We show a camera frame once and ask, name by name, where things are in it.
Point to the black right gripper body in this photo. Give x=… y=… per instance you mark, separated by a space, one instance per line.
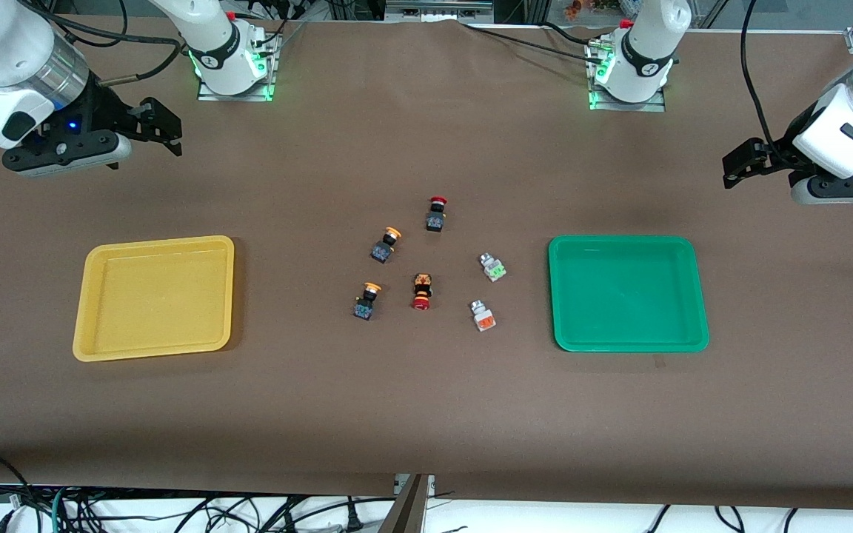
x=103 y=113

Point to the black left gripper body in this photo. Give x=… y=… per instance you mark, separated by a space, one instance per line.
x=782 y=152

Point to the yellow push button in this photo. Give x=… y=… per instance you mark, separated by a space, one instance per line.
x=385 y=246
x=367 y=302

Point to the green and white button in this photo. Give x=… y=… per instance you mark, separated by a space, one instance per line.
x=493 y=268

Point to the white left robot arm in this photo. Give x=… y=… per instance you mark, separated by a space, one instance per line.
x=649 y=44

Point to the yellow plastic tray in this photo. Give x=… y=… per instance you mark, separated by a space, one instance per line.
x=154 y=298

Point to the green plastic tray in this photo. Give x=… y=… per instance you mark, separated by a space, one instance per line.
x=628 y=293

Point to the red button with blue block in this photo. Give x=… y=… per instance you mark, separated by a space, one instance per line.
x=436 y=215

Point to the red button with orange body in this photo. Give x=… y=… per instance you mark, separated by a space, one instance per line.
x=421 y=292

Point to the orange and white button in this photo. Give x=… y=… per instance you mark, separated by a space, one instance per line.
x=481 y=316

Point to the brown table cover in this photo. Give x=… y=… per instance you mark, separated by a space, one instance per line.
x=426 y=414

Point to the aluminium profile bar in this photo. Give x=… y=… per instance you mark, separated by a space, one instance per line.
x=406 y=507

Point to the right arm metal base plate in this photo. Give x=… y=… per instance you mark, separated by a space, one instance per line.
x=267 y=83

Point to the white table edge bracket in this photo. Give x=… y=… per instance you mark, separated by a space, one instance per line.
x=400 y=483

